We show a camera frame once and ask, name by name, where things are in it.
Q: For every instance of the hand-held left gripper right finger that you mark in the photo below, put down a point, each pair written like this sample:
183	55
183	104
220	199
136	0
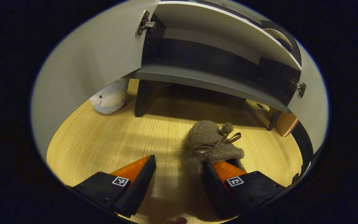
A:
216	186

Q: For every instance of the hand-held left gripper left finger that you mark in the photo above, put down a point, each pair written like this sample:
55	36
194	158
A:
138	189

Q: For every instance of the brown fuzzy shoe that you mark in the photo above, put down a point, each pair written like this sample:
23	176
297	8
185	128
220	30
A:
278	36
204	137

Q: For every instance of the white shoe cabinet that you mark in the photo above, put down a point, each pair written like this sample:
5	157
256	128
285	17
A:
204	77

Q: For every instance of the white door black cat sticker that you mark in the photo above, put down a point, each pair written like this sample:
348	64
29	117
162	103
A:
315	118

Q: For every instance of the white door grey cat sticker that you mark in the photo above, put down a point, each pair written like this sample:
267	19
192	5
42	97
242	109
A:
85	62

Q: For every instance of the metal door hinge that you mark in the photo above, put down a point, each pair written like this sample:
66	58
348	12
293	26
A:
143	23
300	87

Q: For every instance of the small cardboard box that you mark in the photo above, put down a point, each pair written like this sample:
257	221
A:
286	124

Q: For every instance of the white blue plush toy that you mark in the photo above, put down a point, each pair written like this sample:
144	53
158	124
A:
109	99

